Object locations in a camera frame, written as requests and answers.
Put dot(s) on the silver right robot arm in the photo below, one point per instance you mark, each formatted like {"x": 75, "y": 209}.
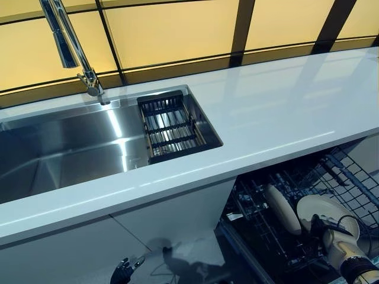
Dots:
{"x": 346, "y": 254}

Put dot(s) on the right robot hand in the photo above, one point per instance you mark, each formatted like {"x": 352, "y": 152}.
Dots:
{"x": 318, "y": 230}

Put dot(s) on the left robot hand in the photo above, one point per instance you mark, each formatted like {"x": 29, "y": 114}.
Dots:
{"x": 121, "y": 275}

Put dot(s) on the stainless steel sink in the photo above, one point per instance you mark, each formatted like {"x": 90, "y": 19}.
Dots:
{"x": 74, "y": 148}

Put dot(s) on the white ceramic plate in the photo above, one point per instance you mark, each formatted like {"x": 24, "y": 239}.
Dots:
{"x": 322, "y": 207}
{"x": 282, "y": 210}

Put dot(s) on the black dish drying rack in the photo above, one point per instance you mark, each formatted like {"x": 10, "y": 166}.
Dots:
{"x": 171, "y": 133}

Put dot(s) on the open dishwasher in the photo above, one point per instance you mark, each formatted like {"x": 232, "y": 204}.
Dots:
{"x": 251, "y": 254}

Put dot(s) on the chrome kitchen faucet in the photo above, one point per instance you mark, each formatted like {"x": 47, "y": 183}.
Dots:
{"x": 71, "y": 50}

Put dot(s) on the white cabinet door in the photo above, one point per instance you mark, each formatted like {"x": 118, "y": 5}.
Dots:
{"x": 177, "y": 216}
{"x": 68, "y": 254}

